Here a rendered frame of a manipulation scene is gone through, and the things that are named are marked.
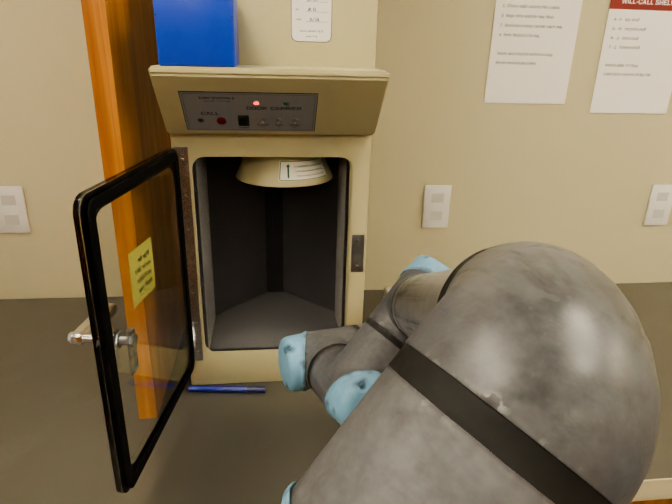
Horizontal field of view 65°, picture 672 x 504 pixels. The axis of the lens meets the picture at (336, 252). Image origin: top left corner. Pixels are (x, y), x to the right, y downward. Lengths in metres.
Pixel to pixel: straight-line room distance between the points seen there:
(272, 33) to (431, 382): 0.70
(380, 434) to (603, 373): 0.09
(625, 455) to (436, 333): 0.08
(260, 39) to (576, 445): 0.75
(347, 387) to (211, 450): 0.37
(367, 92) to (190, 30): 0.25
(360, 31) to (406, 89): 0.48
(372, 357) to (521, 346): 0.41
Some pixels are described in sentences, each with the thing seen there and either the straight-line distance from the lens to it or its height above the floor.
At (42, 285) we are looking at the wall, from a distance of 1.53.
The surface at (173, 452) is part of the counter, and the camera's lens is 0.93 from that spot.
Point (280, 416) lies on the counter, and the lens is 0.97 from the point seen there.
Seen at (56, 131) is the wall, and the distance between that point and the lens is 1.40.
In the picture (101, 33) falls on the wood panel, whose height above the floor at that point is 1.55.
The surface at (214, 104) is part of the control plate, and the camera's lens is 0.80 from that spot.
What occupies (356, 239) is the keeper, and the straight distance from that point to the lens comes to 0.93.
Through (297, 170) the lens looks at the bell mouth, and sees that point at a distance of 0.91.
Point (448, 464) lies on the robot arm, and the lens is 0.22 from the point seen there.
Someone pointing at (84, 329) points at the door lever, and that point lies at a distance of 0.73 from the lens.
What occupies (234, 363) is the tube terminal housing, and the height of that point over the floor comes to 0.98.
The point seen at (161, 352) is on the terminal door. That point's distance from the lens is 0.85.
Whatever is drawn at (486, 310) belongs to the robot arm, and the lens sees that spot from 0.24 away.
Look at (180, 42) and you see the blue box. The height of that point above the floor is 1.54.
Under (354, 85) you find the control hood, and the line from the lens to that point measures 0.77.
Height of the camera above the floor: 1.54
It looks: 21 degrees down
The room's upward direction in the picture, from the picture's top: 2 degrees clockwise
